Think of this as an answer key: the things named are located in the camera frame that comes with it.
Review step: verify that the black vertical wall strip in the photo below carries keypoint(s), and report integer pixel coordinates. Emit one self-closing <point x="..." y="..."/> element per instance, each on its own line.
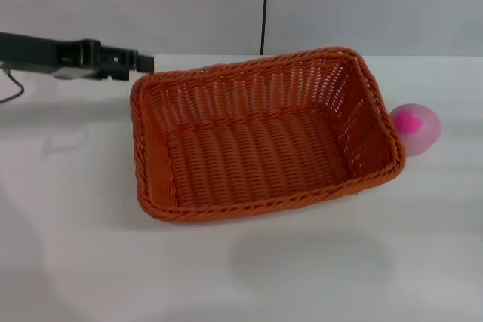
<point x="265" y="5"/>

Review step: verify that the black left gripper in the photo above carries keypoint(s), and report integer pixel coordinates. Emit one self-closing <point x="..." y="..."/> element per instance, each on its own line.
<point x="26" y="52"/>

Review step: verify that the orange woven plastic basket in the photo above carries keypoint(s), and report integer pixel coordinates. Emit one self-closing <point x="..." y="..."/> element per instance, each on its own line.
<point x="264" y="148"/>

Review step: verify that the pink peach toy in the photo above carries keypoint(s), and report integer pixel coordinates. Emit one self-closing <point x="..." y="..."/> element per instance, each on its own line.
<point x="419" y="129"/>

